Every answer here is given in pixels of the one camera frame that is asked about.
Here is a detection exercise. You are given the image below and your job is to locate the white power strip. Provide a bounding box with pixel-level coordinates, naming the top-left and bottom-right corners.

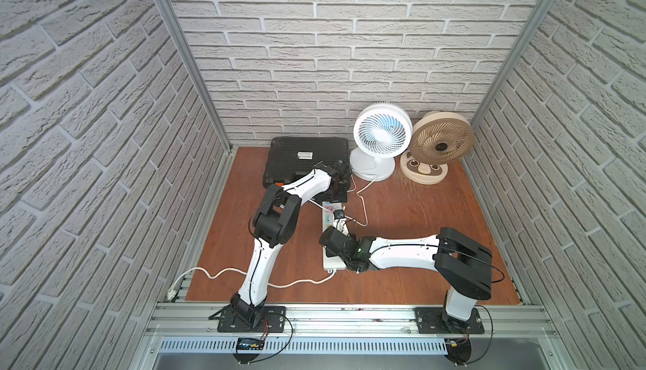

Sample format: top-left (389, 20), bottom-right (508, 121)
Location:
top-left (321, 202), bottom-right (348, 273)

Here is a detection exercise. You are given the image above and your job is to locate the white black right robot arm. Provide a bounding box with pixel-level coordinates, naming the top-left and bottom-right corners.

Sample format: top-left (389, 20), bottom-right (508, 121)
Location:
top-left (319, 227), bottom-right (494, 324)

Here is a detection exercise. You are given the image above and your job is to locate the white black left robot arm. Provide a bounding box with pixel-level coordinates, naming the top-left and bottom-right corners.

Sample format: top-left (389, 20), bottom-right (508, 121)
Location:
top-left (230, 160), bottom-right (351, 329)

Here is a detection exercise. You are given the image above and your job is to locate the white desk fan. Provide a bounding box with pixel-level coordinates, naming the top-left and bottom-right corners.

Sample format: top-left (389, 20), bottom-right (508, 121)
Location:
top-left (350, 103), bottom-right (413, 182)

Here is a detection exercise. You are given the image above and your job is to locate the beige bear desk fan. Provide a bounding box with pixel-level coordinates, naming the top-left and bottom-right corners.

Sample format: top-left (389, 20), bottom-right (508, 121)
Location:
top-left (400, 111), bottom-right (475, 185)

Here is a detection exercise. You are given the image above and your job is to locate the white label sticker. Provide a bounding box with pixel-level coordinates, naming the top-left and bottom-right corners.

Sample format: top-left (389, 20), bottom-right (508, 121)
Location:
top-left (297, 151), bottom-right (314, 160)

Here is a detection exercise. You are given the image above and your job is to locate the black plastic tool case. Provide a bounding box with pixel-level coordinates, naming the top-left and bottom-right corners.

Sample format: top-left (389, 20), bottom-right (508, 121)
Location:
top-left (262, 136), bottom-right (350, 188)

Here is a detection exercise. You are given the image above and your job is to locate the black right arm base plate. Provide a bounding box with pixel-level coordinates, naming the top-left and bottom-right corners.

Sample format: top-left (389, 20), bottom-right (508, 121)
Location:
top-left (414, 307), bottom-right (485, 335)

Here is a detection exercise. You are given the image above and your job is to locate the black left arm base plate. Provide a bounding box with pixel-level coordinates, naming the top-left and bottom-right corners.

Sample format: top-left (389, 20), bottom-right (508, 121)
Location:
top-left (210, 304), bottom-right (286, 334)

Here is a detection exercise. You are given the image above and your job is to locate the white power strip cable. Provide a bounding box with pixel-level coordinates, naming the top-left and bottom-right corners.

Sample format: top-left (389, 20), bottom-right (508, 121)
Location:
top-left (167, 266), bottom-right (338, 301)

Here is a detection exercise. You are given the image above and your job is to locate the aluminium front rail frame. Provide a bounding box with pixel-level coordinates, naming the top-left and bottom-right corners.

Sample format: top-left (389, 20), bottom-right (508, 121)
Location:
top-left (130, 302), bottom-right (574, 369)

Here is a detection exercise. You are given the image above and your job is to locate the white vented cable duct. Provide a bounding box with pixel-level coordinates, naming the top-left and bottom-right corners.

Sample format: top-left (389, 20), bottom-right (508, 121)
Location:
top-left (158, 336), bottom-right (447, 356)

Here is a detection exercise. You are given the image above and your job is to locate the aluminium corner post left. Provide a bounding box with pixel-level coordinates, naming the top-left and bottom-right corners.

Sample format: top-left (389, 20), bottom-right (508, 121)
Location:
top-left (154, 0), bottom-right (233, 154)

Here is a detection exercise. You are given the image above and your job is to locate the aluminium corner post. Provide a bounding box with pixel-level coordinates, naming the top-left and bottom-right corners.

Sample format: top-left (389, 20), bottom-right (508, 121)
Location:
top-left (154, 0), bottom-right (233, 154)
top-left (470, 0), bottom-right (556, 130)

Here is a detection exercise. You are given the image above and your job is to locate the aluminium corner post right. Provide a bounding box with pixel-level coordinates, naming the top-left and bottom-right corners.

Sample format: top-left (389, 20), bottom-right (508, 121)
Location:
top-left (470, 0), bottom-right (556, 130)

